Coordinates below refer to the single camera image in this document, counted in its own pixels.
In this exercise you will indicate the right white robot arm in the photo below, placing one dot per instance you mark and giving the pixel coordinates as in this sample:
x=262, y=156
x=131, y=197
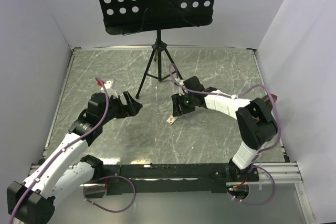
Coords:
x=255, y=121

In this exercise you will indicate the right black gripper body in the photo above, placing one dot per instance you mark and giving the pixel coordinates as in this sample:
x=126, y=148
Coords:
x=186, y=102

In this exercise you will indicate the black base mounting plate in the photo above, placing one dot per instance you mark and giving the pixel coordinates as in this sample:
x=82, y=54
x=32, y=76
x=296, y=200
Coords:
x=168, y=178

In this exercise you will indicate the aluminium rail frame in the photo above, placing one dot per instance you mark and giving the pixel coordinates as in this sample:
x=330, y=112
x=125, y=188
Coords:
x=199, y=137

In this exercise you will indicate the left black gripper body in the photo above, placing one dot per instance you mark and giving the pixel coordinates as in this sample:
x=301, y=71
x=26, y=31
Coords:
x=117, y=109

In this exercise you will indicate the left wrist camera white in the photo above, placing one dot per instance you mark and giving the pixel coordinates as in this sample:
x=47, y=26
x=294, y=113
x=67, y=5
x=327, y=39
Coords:
x=108, y=87

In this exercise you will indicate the black perforated music stand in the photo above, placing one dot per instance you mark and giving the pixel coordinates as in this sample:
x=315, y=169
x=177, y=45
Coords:
x=127, y=17

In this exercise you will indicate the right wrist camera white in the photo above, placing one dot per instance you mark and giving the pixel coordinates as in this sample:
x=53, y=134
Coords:
x=181, y=87

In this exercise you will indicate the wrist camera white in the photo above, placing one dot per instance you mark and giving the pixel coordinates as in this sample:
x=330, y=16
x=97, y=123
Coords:
x=181, y=87
x=108, y=87

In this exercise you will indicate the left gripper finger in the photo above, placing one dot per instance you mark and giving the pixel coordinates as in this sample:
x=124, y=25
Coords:
x=134, y=106
x=127, y=97

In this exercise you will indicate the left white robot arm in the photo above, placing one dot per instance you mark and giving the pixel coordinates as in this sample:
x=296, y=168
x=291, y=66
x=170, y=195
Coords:
x=37, y=197

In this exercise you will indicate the brown wooden metronome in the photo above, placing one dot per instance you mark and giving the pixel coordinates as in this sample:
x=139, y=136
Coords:
x=271, y=99

